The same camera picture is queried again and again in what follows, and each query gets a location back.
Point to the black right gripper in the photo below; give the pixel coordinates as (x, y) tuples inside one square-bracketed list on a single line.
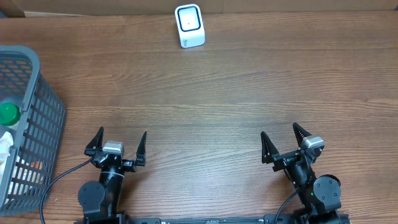
[(270, 154)]

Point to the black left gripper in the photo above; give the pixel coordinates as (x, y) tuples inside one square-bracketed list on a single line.
[(115, 160)]

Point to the brown white snack bag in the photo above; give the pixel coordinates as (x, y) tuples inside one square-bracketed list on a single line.
[(6, 142)]

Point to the green lid jar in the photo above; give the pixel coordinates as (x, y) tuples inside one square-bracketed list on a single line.
[(10, 114)]

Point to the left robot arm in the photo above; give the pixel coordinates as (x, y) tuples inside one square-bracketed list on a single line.
[(100, 199)]

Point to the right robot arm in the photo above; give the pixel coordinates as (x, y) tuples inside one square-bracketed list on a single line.
[(319, 196)]

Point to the white barcode scanner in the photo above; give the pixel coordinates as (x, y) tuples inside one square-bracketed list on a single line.
[(190, 26)]

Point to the grey plastic basket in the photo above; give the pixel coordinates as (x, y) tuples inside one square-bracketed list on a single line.
[(37, 135)]

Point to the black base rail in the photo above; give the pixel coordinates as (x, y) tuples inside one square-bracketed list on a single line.
[(266, 219)]

